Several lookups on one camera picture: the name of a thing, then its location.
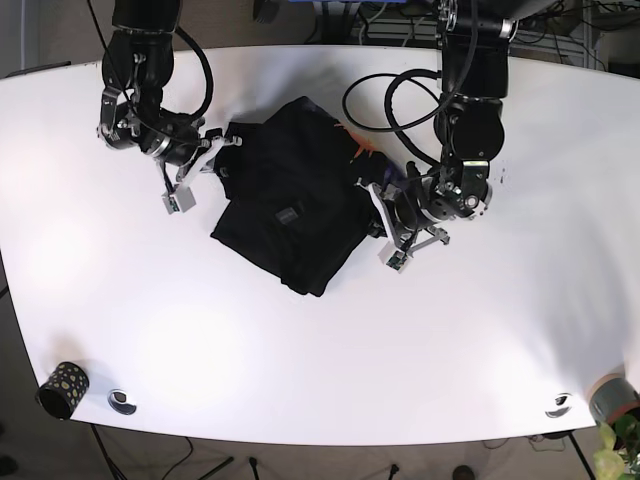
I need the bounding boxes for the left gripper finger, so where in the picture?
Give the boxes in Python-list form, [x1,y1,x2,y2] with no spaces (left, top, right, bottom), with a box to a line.
[366,184,403,241]

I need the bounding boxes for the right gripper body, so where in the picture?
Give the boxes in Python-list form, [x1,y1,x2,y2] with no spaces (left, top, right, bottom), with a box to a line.
[140,112,227,215]

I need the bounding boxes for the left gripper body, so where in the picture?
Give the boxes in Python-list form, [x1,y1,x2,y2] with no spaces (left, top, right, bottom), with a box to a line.
[357,160,493,273]

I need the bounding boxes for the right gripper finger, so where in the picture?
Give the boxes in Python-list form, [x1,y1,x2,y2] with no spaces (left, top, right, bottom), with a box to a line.
[214,140,247,197]

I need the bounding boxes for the black T-shirt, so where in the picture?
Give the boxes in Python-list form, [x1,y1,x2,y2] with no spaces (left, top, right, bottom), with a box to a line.
[211,97,402,297]

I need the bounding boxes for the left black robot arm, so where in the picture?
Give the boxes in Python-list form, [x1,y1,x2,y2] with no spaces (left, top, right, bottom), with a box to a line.
[366,1,518,272]

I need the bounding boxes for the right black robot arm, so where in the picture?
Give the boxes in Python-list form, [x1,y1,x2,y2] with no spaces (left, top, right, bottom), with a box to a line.
[97,1,242,214]

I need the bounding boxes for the grey tape roll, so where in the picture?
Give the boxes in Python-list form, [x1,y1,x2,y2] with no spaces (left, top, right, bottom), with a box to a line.
[587,373,639,426]

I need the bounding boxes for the black gold-dotted cup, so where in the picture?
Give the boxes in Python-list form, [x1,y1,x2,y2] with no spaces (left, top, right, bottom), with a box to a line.
[36,362,90,420]

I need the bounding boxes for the green potted plant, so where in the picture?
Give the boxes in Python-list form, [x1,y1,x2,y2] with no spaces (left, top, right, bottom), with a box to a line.
[593,414,639,480]

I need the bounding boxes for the right table cable grommet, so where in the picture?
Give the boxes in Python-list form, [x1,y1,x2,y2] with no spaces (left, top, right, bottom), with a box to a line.
[544,392,573,419]

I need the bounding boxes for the table cable grommet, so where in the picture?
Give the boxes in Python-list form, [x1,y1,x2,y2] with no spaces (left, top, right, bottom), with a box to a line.
[107,389,137,416]
[544,392,573,419]

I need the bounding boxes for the left table cable grommet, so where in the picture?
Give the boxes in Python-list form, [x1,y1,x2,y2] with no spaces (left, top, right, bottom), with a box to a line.
[107,389,137,416]

